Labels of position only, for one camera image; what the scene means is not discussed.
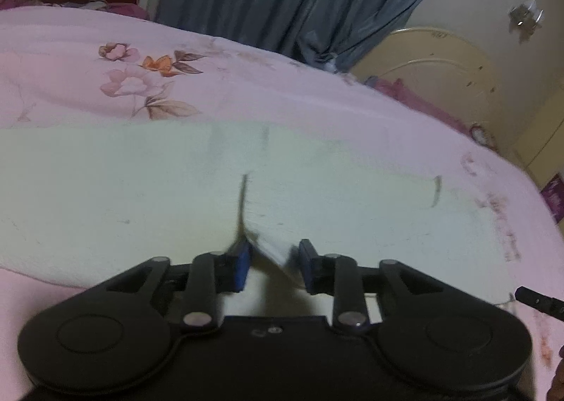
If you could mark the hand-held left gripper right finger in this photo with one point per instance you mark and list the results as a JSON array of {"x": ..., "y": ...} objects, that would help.
[{"x": 306, "y": 266}]

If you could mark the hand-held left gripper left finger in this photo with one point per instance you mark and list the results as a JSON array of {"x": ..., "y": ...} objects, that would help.
[{"x": 240, "y": 271}]

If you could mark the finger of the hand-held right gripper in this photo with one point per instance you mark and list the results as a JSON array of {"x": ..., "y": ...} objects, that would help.
[{"x": 539, "y": 300}]

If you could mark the small white cloth garment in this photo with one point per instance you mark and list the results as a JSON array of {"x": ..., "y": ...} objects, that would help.
[{"x": 132, "y": 198}]

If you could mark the purple patterned object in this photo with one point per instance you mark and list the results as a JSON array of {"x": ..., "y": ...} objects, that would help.
[{"x": 554, "y": 198}]

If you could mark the pink floral bed sheet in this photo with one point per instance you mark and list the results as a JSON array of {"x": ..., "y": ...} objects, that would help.
[{"x": 286, "y": 92}]

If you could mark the pink crumpled cloth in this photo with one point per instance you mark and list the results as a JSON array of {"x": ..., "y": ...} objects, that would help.
[{"x": 423, "y": 103}]

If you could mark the cream bed footboard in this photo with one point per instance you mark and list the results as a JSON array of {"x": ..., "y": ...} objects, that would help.
[{"x": 445, "y": 70}]

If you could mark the metal wall fixture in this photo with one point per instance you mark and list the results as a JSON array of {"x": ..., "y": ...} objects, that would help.
[{"x": 524, "y": 18}]

